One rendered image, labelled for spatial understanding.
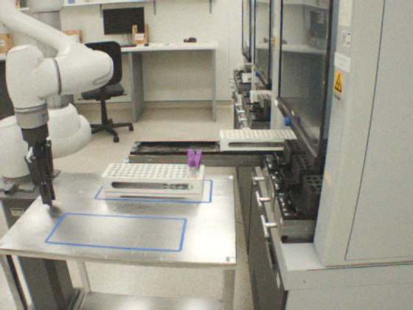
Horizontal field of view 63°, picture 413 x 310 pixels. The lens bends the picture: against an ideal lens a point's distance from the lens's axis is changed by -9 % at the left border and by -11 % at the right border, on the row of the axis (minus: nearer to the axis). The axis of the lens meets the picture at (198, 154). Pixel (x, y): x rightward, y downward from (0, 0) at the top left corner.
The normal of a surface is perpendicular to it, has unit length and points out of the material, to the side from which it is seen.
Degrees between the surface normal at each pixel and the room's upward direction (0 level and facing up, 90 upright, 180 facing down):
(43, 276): 90
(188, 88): 90
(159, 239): 0
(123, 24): 90
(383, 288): 90
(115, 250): 0
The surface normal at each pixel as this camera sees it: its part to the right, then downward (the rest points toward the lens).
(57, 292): 0.68, 0.27
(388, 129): -0.03, 0.39
